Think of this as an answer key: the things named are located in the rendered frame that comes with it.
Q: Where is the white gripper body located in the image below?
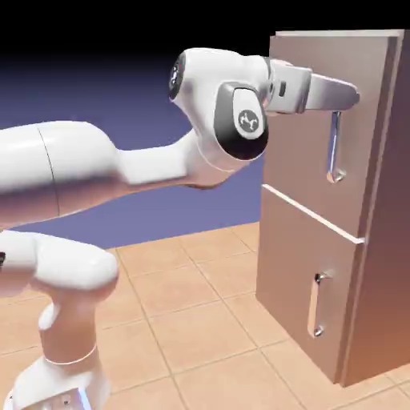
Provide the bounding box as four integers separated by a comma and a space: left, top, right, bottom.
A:
303, 73, 361, 113

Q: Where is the long silver door handle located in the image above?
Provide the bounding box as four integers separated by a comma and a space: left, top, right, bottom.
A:
325, 111, 348, 184

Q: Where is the light wood cabinet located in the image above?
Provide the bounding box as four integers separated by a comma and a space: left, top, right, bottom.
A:
255, 29, 410, 388

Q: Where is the wood door with long handle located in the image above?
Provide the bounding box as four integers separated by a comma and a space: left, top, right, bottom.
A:
262, 34, 398, 240

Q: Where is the wood door with short handle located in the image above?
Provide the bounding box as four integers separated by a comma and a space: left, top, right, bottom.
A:
255, 186, 365, 384

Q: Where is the short silver door handle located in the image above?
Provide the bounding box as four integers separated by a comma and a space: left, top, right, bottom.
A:
307, 271, 334, 338

